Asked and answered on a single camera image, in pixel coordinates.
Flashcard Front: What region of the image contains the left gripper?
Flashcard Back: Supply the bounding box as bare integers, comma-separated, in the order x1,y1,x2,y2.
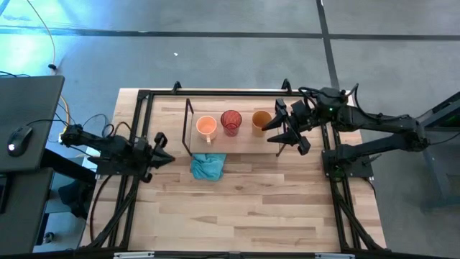
134,132,176,183

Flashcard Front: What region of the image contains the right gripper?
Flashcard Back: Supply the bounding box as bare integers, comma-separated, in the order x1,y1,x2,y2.
261,97,313,155

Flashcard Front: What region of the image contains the orange plastic tumbler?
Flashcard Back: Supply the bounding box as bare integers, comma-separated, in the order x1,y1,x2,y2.
251,109,273,138

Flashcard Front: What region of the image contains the red translucent cup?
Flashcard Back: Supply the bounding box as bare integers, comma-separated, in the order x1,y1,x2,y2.
219,109,243,137

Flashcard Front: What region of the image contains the cream mug with handle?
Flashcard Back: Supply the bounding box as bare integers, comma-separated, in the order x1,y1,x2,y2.
195,114,219,146

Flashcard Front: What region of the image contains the black-framed wooden shelf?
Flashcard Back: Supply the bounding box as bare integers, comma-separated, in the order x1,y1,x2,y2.
181,97,288,158

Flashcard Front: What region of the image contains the teal microfibre cloth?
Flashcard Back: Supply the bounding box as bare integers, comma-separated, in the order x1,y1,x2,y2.
190,153,227,182

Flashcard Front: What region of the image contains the white box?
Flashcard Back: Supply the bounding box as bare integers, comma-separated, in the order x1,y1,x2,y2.
81,145,98,173

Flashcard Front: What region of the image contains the dark grey desk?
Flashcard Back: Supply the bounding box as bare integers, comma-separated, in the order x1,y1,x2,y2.
0,74,65,256

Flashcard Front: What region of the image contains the black computer mouse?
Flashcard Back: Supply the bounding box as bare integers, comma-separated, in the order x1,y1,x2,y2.
6,124,34,158

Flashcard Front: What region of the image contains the black aluminium rig frame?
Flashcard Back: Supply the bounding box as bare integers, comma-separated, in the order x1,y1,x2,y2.
80,78,387,253

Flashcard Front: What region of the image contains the black looped cable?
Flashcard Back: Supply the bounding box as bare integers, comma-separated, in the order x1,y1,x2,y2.
81,113,125,140

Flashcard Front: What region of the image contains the silver metal bracket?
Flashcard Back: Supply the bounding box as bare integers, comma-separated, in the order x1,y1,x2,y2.
113,251,155,259
314,253,357,259

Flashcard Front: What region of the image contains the black mouse cable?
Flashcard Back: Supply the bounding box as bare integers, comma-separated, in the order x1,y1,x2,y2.
25,117,73,127

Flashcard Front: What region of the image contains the yellow cable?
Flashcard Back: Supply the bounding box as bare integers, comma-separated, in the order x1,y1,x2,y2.
25,0,75,134

